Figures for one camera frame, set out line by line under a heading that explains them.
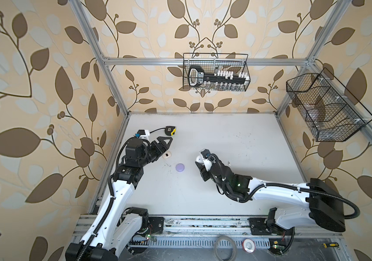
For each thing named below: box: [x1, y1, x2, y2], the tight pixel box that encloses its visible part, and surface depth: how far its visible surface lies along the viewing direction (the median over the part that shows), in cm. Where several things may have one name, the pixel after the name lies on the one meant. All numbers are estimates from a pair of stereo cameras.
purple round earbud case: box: [175, 163, 185, 173], surface depth 96 cm
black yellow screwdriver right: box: [322, 242, 340, 249], surface depth 71 cm
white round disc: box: [242, 238, 256, 254], surface depth 70 cm
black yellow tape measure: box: [149, 125, 177, 136], surface depth 110 cm
